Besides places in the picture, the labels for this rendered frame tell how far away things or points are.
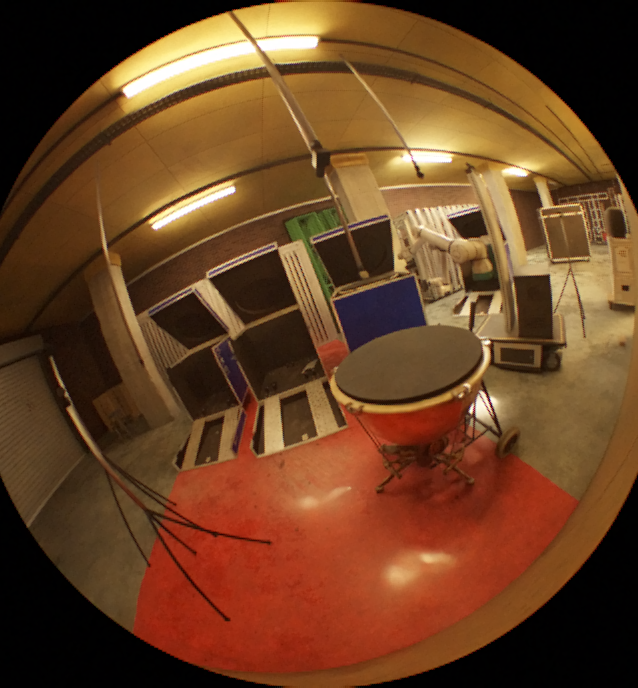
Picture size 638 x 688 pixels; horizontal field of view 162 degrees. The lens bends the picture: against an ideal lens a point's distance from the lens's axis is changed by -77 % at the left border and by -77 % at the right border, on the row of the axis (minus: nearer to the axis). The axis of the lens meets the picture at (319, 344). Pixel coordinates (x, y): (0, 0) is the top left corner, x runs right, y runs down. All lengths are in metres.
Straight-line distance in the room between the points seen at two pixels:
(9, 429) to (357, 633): 5.86
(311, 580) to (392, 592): 0.40
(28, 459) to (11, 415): 0.89
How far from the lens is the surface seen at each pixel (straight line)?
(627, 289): 3.95
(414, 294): 2.67
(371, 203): 4.13
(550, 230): 7.92
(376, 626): 1.22
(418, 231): 2.33
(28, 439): 6.05
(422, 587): 1.22
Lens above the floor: 1.21
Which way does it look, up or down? 15 degrees down
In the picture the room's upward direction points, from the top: 21 degrees counter-clockwise
